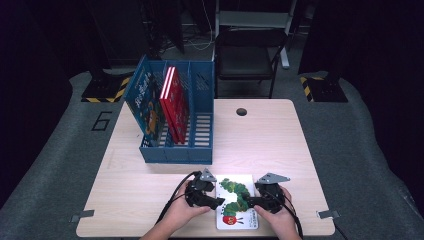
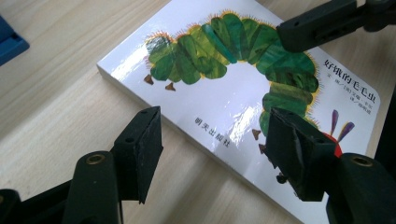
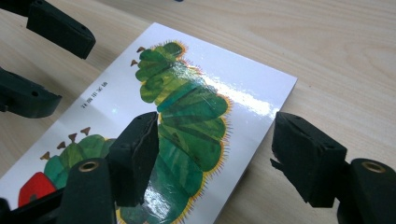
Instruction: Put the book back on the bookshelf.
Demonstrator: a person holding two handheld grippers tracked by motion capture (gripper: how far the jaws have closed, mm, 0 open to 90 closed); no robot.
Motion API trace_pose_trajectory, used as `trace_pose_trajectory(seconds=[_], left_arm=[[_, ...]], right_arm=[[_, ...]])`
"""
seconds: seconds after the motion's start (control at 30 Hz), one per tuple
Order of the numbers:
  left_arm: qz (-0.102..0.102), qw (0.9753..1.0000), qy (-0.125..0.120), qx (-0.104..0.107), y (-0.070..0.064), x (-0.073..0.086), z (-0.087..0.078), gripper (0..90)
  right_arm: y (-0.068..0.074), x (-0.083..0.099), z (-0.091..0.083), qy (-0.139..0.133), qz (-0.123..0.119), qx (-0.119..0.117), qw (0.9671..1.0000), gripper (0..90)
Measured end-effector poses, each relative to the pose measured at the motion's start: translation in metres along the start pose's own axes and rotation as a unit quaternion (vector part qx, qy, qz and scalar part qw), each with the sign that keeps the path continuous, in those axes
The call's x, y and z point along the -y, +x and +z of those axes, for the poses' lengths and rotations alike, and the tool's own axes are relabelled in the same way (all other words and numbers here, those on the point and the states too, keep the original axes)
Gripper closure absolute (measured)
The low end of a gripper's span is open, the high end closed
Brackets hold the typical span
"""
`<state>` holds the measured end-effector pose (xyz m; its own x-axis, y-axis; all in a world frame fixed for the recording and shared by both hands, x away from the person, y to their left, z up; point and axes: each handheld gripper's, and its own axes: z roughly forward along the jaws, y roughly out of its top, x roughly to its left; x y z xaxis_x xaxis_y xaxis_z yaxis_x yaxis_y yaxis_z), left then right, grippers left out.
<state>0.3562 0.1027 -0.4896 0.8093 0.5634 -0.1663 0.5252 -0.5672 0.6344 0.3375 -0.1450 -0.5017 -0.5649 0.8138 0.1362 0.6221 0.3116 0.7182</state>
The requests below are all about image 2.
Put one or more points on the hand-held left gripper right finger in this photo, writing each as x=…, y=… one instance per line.
x=302, y=155

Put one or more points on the white caterpillar picture book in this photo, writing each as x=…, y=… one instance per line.
x=218, y=99

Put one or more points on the blue plastic file rack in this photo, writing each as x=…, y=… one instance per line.
x=11, y=43

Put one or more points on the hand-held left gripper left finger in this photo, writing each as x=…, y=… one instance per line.
x=140, y=149

